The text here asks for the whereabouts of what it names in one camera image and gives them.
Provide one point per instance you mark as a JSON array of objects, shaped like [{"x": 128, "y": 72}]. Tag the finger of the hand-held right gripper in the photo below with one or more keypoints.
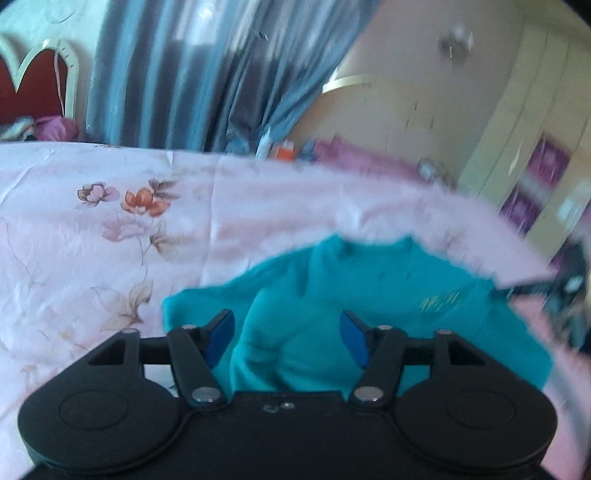
[{"x": 531, "y": 285}]

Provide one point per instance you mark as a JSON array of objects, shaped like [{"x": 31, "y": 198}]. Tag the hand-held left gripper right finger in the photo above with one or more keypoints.
[{"x": 353, "y": 335}]

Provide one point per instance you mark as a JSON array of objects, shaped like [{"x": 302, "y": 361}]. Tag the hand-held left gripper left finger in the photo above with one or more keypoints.
[{"x": 220, "y": 333}]

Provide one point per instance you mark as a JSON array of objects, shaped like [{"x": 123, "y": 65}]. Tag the teal long-sleeve sweatshirt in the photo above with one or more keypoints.
[{"x": 295, "y": 323}]

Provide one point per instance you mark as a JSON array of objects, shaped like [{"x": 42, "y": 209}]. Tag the small patterned cushion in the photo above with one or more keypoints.
[{"x": 436, "y": 171}]

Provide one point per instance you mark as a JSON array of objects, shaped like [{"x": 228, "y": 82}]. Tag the cream wardrobe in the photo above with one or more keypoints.
[{"x": 508, "y": 129}]

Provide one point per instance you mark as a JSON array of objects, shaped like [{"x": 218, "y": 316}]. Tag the pink floral bedsheet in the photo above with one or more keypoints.
[{"x": 92, "y": 230}]

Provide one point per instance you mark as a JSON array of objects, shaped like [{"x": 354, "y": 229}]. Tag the pink folded blanket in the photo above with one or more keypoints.
[{"x": 355, "y": 157}]

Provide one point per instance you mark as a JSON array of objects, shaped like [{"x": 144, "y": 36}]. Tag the white pump bottle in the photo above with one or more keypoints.
[{"x": 264, "y": 145}]

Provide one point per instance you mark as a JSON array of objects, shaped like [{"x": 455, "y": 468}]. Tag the small orange box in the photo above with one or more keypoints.
[{"x": 283, "y": 150}]

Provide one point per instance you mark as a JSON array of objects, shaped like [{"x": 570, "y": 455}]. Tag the cream round headboard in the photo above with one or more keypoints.
[{"x": 392, "y": 120}]

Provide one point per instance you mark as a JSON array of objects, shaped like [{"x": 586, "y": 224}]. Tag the red heart-shaped headboard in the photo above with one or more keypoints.
[{"x": 37, "y": 85}]

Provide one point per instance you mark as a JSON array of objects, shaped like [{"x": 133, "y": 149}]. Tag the purple wall poster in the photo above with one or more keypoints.
[
  {"x": 521, "y": 212},
  {"x": 547, "y": 161}
]

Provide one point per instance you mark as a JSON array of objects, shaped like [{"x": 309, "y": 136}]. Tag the twin-shade wall lamp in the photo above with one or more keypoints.
[{"x": 457, "y": 44}]

